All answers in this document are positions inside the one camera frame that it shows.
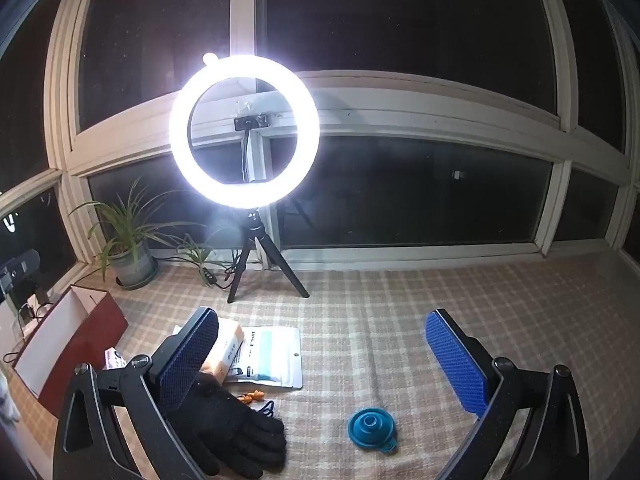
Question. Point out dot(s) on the black knit glove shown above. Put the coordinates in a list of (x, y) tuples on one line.
[(235, 425)]

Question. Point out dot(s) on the white face mask packet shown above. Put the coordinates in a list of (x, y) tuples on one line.
[(272, 355)]

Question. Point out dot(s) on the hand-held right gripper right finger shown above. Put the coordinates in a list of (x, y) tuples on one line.
[(455, 360)]

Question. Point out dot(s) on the white power strip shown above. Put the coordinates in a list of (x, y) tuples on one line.
[(30, 310)]

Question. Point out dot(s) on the white window frame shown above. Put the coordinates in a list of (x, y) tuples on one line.
[(400, 100)]

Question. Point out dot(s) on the small green plant shoot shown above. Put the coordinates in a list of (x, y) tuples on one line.
[(197, 255)]

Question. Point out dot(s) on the grey flat packet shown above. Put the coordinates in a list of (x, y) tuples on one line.
[(177, 331)]

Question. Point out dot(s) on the potted green plant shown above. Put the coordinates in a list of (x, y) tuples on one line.
[(131, 260)]

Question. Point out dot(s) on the black webcam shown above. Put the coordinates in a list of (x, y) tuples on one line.
[(250, 122)]

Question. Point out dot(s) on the red cardboard box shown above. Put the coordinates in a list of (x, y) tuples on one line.
[(100, 322)]

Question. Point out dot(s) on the orange tissue pack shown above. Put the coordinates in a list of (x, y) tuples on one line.
[(227, 345)]

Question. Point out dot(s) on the small white tissue pack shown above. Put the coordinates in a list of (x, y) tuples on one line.
[(114, 359)]

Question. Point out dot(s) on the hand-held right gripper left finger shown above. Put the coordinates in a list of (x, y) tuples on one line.
[(187, 360)]

